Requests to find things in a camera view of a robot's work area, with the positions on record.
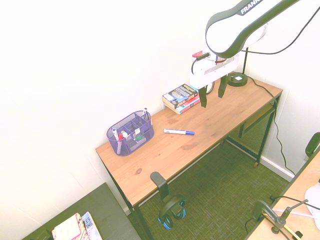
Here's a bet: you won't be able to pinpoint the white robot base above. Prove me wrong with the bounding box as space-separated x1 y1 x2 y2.
304 177 320 231

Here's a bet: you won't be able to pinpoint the red book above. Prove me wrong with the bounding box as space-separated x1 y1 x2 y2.
175 96 202 112

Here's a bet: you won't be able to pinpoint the black bench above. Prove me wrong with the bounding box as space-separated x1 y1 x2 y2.
21 182 142 240

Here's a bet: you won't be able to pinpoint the blue magazine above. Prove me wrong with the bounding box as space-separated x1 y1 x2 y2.
81 211 103 240

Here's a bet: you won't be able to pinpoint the pink patterned book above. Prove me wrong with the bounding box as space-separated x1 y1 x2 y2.
51 212 85 240

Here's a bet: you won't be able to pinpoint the black cover paperback book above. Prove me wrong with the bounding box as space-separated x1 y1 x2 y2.
161 83 200 109

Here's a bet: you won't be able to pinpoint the black chair back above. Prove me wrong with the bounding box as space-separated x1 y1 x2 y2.
304 132 320 158

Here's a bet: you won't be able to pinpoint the wooden desk with black frame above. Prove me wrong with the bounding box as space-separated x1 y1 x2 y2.
95 70 284 240

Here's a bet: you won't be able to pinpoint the black desk lamp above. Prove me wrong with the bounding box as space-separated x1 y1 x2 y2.
226 46 249 88

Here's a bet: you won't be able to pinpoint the blue capped white marker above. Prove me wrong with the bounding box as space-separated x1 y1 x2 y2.
111 128 123 154

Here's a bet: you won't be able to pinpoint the black and blue headphones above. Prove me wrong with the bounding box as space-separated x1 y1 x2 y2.
156 194 187 231

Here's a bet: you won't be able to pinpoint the black metal clamp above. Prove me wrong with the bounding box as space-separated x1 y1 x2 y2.
251 198 310 236

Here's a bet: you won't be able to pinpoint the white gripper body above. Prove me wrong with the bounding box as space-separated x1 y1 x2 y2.
188 57 238 90

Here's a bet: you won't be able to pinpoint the thin black cable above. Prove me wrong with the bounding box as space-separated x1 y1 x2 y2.
269 195 320 211

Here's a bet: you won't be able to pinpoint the light wooden robot table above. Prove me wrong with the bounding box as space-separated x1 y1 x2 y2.
246 149 320 240

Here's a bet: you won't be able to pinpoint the blue and white marker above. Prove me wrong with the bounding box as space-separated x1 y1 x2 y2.
163 128 196 136

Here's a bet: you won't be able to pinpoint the black lamp power cable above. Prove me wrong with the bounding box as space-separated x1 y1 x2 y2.
246 76 297 176

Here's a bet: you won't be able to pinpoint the black twin bell alarm clock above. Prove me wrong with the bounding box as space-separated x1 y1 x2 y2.
205 81 216 95

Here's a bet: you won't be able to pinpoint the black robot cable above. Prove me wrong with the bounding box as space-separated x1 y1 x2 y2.
240 4 320 55

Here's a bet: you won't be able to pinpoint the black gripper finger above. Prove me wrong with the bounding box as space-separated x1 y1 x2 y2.
198 85 209 109
217 74 229 99

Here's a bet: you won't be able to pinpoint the black headphone hanger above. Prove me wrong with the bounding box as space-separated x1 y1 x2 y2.
149 171 169 201

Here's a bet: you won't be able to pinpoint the white cable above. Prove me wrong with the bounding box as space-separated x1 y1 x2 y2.
273 209 314 219

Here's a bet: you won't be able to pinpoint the purple mesh desk organizer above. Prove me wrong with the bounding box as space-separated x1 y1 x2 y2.
106 111 155 157

